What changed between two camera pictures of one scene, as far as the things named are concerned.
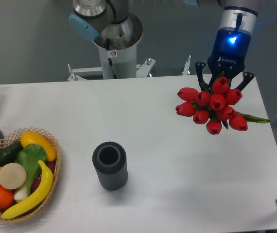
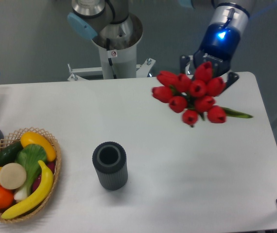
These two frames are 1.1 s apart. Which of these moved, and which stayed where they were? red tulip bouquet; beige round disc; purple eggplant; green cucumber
Moved: red tulip bouquet
Stayed: purple eggplant; green cucumber; beige round disc
